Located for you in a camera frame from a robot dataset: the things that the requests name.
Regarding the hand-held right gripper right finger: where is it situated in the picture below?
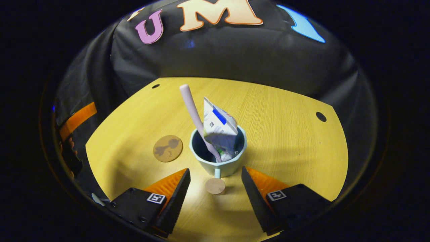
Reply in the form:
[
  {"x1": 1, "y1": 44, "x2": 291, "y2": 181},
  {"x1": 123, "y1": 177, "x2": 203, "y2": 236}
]
[{"x1": 241, "y1": 166, "x2": 333, "y2": 236}]

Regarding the white toothpaste tube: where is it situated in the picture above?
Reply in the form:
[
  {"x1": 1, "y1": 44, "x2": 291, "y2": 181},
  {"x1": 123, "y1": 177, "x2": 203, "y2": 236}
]
[{"x1": 203, "y1": 97, "x2": 239, "y2": 162}]

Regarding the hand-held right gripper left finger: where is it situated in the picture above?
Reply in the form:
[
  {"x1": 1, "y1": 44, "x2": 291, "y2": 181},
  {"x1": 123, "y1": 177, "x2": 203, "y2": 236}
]
[{"x1": 107, "y1": 168, "x2": 191, "y2": 236}]

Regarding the pink toothbrush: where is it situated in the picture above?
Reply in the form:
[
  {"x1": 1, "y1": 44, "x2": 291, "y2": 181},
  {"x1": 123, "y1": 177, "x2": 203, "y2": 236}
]
[{"x1": 179, "y1": 84, "x2": 223, "y2": 163}]

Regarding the light blue cup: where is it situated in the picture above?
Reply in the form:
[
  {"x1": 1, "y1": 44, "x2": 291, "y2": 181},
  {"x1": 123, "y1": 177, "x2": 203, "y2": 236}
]
[{"x1": 189, "y1": 125, "x2": 248, "y2": 195}]

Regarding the round cork coaster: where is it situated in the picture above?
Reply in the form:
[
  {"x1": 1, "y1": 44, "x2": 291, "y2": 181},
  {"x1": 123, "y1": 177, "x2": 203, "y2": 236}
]
[{"x1": 153, "y1": 135, "x2": 183, "y2": 163}]

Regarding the wooden desktop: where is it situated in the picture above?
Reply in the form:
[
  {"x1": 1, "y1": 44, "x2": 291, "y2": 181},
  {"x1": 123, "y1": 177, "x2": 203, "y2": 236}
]
[{"x1": 86, "y1": 77, "x2": 349, "y2": 242}]

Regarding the black backdrop cloth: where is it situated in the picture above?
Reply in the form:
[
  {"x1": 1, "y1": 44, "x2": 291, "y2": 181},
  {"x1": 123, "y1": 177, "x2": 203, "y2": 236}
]
[{"x1": 54, "y1": 0, "x2": 378, "y2": 202}]

